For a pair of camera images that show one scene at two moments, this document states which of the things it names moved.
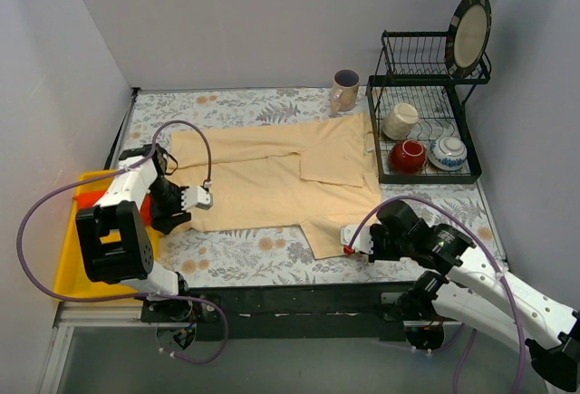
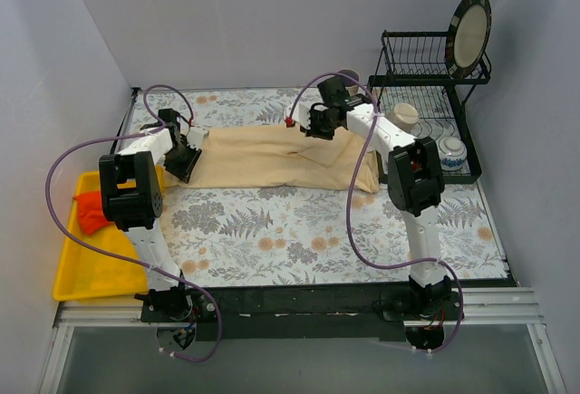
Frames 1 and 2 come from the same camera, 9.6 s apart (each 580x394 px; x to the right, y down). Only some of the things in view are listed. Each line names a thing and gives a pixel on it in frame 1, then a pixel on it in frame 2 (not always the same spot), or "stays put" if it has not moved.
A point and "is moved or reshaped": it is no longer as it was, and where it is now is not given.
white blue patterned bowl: (447, 153) stays put
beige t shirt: (323, 175) is moved or reshaped
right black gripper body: (376, 245) → (322, 127)
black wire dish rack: (422, 134) stays put
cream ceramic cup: (398, 124) stays put
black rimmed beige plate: (468, 34) stays put
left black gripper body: (171, 204) → (184, 164)
